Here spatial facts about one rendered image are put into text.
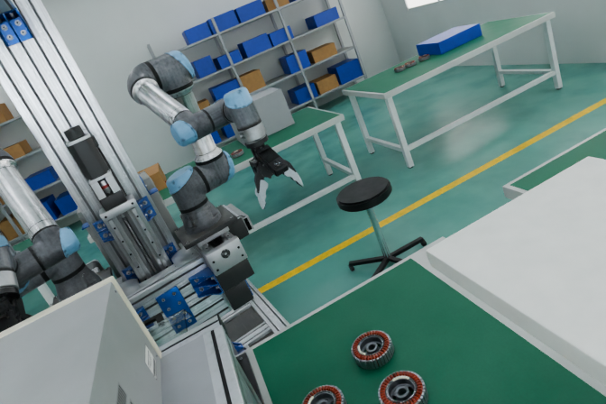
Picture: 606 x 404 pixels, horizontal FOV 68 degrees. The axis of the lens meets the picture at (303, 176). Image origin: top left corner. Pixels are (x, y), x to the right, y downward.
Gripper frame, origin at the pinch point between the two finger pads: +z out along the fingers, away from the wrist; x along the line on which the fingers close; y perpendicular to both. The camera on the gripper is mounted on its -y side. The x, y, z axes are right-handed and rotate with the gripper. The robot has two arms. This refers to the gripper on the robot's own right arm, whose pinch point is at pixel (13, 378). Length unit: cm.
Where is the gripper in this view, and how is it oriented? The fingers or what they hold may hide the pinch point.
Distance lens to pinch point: 118.8
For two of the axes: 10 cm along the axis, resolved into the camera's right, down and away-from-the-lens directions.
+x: -8.7, 4.4, -2.0
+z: 4.8, 7.7, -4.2
